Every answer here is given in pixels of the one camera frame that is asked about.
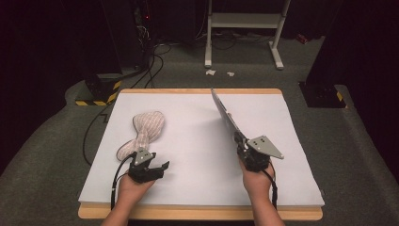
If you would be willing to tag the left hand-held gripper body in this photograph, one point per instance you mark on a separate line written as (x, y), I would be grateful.
(141, 172)

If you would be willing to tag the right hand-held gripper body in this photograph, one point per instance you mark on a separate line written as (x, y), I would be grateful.
(258, 153)

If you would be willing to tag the red cover magazine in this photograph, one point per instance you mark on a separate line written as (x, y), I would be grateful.
(224, 113)

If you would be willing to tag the striped beige cloth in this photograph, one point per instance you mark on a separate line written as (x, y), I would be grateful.
(147, 125)

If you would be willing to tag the person's left hand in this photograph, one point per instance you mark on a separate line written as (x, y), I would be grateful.
(133, 191)

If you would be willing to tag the person's right hand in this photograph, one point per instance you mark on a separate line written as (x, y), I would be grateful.
(257, 183)

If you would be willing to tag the black base with yellow stripes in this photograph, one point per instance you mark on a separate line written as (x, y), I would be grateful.
(100, 92)
(323, 95)

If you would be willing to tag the small red object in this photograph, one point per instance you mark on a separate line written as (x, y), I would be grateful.
(302, 39)

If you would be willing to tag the white metal stand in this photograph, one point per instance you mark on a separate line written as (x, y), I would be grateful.
(244, 20)

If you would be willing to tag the black equipment rack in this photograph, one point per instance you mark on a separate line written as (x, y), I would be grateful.
(131, 34)

